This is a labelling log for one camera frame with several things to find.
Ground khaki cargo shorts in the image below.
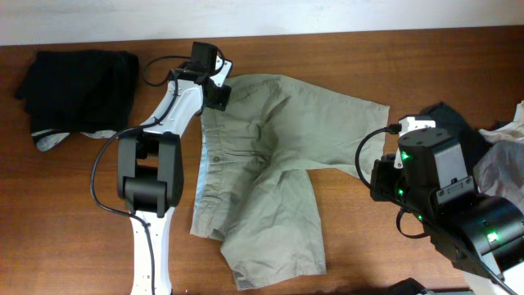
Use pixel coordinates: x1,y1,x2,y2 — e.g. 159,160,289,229
191,74,389,290

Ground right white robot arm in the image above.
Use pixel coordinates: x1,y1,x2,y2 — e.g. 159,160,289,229
370,128,523,294

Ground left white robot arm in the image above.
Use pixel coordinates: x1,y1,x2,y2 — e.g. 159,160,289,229
117,68,231,294

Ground dark teal garment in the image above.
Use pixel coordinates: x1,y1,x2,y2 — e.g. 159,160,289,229
420,102,509,175

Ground grey brown garment pile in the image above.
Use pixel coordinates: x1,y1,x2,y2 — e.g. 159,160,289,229
473,141,523,211

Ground folded black garment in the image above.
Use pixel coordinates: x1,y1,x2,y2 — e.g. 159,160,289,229
15,50,139,133

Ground grey cloth under black garment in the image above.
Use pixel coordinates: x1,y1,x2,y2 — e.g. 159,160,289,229
31,129,116,152

